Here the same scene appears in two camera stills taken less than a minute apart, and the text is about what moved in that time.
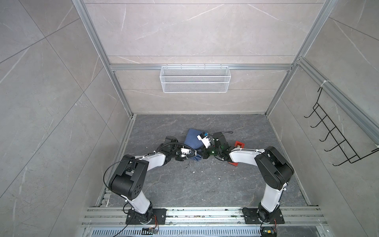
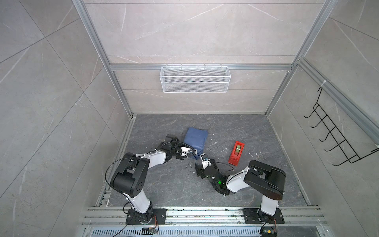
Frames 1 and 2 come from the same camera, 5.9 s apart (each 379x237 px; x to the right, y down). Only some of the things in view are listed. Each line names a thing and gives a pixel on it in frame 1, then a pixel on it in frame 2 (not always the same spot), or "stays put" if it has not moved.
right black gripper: [205, 153] to [200, 172]
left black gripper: [180, 159] stays put
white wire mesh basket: [195, 79] stays put
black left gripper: [184, 151] stays put
